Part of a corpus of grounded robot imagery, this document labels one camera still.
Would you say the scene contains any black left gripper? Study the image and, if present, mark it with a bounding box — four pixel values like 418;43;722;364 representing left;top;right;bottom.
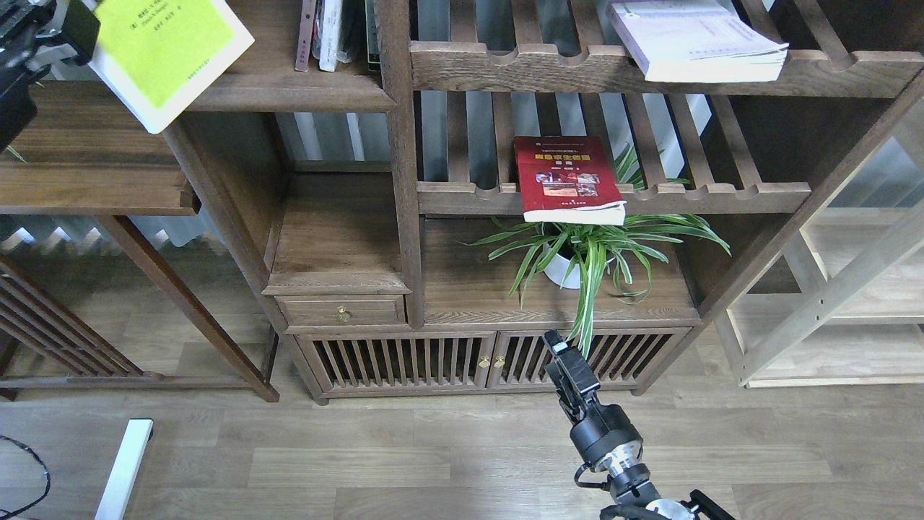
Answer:
1;1;101;148

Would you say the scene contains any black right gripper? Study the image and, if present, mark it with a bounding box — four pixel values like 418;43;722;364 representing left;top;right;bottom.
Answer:
542;329;642;474

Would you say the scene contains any yellow green cover book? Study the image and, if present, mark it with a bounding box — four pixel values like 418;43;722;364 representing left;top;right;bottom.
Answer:
90;1;254;133

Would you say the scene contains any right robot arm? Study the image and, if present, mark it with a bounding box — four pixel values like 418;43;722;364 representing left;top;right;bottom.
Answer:
544;330;732;519

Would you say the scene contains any white plant pot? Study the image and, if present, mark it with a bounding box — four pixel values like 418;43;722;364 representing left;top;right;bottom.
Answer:
542;244;615;289

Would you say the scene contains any green leaf at edge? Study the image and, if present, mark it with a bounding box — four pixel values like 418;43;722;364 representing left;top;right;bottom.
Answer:
4;145;27;163

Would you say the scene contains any red cover book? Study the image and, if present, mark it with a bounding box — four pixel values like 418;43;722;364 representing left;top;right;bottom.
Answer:
513;136;626;226

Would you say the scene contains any brown upright book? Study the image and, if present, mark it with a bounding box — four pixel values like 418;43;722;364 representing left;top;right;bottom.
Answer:
294;0;317;72

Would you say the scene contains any dark wooden bookshelf cabinet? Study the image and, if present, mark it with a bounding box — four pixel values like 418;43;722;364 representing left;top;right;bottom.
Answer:
165;1;922;404

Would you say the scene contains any brass drawer knob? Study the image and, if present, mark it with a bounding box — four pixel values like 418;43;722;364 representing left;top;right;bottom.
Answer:
336;306;352;323

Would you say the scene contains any white upright book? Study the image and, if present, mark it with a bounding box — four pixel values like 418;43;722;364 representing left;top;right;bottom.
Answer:
319;0;344;72

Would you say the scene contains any dark slatted wooden rack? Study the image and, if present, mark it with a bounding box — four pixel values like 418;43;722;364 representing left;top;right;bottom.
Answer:
1;257;174;401

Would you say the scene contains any dark upright book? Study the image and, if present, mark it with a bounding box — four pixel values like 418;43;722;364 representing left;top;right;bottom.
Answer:
365;0;382;72

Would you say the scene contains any white thick book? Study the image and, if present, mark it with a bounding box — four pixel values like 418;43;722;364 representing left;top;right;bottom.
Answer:
605;1;788;83

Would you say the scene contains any white metal bar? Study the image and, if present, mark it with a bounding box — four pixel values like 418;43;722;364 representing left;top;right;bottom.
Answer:
95;417;153;520

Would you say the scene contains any light wooden shelf frame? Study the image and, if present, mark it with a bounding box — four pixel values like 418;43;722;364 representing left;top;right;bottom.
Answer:
715;108;924;389

